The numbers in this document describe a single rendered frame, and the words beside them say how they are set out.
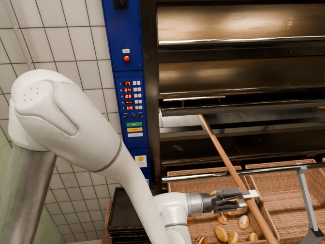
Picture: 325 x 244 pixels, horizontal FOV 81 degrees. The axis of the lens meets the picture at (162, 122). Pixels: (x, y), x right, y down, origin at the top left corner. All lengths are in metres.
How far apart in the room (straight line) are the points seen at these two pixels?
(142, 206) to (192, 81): 0.73
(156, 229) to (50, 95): 0.44
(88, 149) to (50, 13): 0.79
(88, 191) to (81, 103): 1.32
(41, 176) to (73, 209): 1.27
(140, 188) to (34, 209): 0.28
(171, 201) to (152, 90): 0.59
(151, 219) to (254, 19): 0.98
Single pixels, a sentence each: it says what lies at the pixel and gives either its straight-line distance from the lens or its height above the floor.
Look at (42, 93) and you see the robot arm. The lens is 0.34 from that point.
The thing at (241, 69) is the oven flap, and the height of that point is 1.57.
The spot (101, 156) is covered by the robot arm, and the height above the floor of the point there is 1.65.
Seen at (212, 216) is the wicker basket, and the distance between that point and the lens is 1.56.
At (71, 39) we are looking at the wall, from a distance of 1.05.
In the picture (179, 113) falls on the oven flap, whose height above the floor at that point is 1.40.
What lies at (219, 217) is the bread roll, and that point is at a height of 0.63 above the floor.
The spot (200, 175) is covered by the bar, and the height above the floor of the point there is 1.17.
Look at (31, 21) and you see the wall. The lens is 1.10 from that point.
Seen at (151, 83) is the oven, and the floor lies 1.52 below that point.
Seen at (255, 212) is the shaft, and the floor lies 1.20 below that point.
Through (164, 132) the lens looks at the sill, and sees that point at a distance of 1.23.
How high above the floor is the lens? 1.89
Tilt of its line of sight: 32 degrees down
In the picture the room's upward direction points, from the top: 1 degrees counter-clockwise
